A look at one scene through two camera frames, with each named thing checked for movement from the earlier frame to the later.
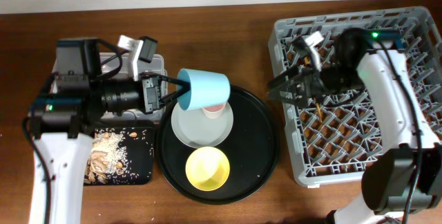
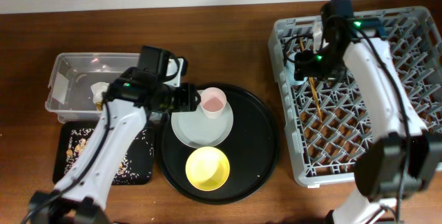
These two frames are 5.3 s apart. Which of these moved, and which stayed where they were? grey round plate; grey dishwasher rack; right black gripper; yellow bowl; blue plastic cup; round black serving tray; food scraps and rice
Moved: food scraps and rice; blue plastic cup; right black gripper
Stayed: grey dishwasher rack; round black serving tray; yellow bowl; grey round plate
